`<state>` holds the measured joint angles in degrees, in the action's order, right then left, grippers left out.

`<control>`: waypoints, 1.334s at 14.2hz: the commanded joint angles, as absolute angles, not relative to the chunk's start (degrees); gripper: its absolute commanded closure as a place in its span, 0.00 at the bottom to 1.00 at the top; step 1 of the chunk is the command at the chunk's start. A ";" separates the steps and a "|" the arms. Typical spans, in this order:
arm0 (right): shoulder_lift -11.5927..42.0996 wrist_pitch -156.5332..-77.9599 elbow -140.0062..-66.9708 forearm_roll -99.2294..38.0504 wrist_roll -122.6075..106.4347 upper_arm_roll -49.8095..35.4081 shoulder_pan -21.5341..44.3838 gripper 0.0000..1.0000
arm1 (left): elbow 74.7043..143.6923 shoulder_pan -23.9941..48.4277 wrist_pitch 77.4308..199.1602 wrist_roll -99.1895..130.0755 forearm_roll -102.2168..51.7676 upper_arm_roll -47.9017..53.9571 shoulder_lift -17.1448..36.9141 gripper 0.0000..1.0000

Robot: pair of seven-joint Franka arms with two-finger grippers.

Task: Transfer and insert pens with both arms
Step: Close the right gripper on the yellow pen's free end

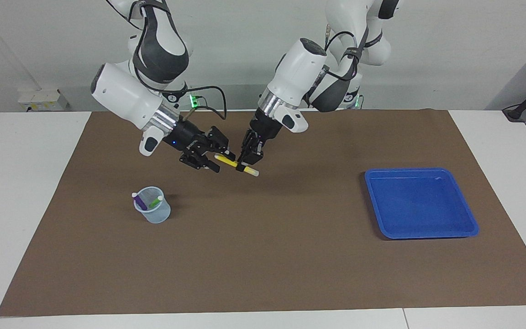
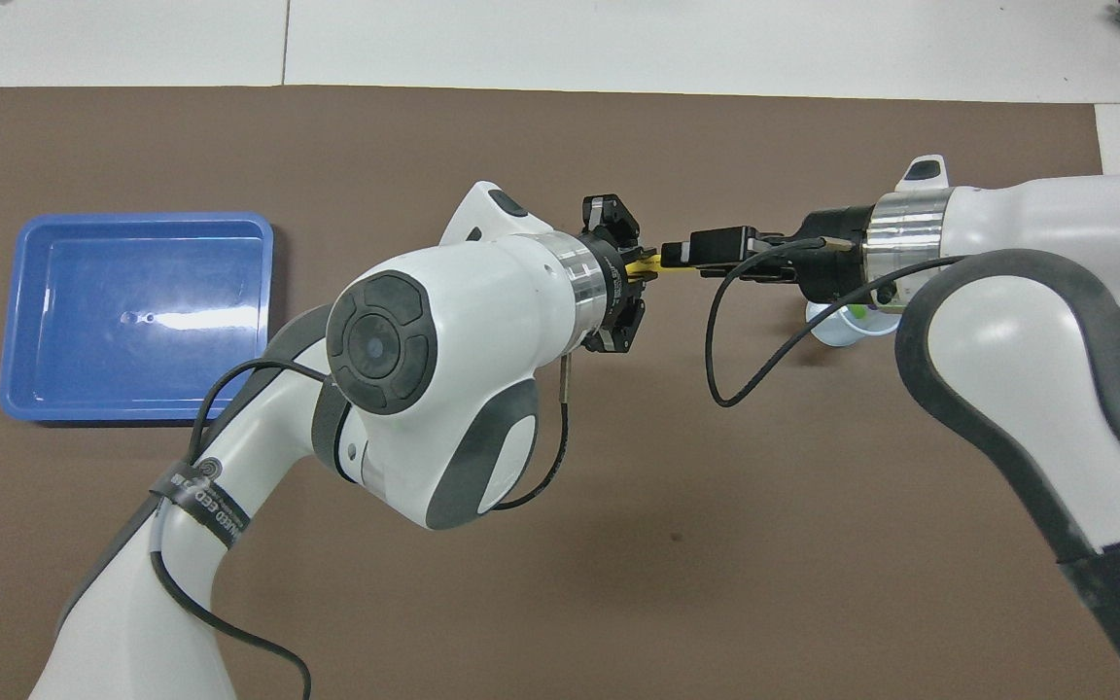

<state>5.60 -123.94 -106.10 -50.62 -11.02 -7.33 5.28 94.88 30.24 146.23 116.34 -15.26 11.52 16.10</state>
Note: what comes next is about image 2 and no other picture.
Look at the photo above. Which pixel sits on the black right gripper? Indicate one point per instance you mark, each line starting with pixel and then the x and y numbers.
pixel 837 262

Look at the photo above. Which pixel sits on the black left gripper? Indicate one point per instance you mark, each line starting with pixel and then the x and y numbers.
pixel 616 290

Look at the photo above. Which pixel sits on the yellow marker pen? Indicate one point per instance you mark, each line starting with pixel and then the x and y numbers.
pixel 646 264

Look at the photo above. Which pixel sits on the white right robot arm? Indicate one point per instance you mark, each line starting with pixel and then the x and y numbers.
pixel 1036 321

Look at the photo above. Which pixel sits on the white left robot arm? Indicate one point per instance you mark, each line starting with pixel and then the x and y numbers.
pixel 463 369

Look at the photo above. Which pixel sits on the translucent plastic cup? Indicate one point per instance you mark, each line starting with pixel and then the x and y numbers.
pixel 837 331

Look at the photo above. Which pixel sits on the brown table mat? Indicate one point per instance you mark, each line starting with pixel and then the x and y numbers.
pixel 716 583

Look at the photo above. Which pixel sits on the blue plastic tray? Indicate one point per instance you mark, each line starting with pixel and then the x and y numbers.
pixel 132 321

